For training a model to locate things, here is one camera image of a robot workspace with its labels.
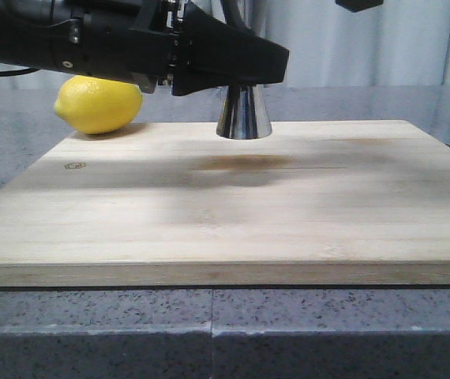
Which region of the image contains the light wooden cutting board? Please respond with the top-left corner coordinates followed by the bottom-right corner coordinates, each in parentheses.
top-left (0, 120), bottom-right (450, 287)

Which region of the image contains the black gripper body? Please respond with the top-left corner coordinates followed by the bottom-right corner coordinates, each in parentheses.
top-left (48, 1), bottom-right (186, 93)

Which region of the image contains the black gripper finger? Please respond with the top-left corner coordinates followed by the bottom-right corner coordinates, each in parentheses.
top-left (172, 2), bottom-right (289, 96)

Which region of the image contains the yellow lemon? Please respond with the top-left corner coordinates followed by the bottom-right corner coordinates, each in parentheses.
top-left (54, 76), bottom-right (143, 135)

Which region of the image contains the black cable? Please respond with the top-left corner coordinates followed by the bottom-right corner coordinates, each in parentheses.
top-left (0, 66), bottom-right (39, 78)

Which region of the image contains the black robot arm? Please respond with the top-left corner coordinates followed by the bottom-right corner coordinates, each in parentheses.
top-left (0, 1), bottom-right (289, 96)

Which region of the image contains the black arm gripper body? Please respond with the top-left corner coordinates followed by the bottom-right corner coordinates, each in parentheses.
top-left (335, 0), bottom-right (384, 13)

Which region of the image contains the steel double jigger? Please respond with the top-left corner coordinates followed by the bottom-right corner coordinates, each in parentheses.
top-left (216, 85), bottom-right (272, 141)

